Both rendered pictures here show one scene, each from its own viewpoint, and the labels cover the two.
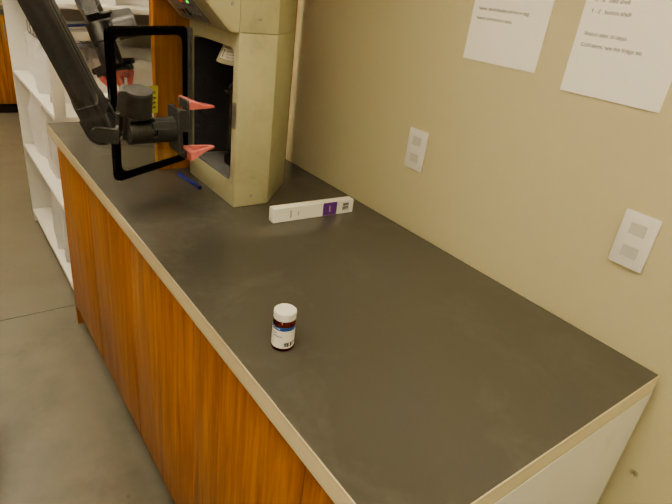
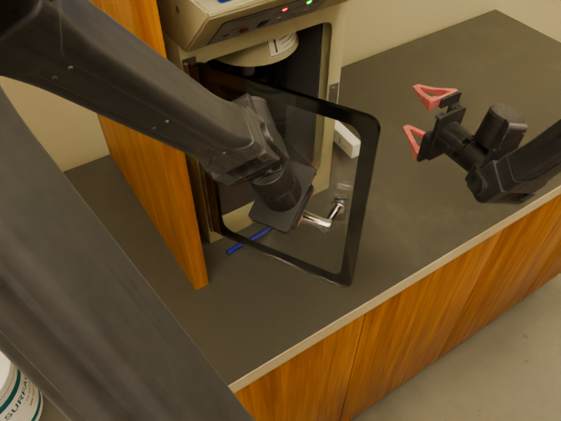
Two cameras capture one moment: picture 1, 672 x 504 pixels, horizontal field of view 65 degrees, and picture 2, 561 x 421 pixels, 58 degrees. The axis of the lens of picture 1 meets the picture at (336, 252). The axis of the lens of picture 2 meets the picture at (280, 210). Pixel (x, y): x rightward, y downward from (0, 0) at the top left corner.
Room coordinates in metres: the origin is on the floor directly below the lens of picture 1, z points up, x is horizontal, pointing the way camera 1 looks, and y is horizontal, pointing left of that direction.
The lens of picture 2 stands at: (1.42, 1.17, 1.80)
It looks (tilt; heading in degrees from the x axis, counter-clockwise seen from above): 48 degrees down; 277
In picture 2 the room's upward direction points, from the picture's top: straight up
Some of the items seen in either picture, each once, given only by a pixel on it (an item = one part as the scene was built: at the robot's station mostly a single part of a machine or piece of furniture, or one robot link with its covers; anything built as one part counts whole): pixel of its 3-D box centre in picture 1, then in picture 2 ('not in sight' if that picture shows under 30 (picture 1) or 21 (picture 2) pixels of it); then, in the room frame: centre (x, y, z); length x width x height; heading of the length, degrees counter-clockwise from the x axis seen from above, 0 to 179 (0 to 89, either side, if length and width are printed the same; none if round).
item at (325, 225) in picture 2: not in sight; (310, 210); (1.44, 0.63, 1.20); 0.10 x 0.05 x 0.03; 159
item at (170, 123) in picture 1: (165, 129); (453, 140); (1.19, 0.43, 1.20); 0.07 x 0.07 x 0.10; 39
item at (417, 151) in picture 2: (195, 142); (422, 134); (1.23, 0.37, 1.17); 0.09 x 0.07 x 0.07; 129
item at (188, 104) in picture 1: (194, 112); (431, 104); (1.23, 0.37, 1.24); 0.09 x 0.07 x 0.07; 129
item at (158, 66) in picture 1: (151, 101); (279, 188); (1.49, 0.57, 1.19); 0.30 x 0.01 x 0.40; 159
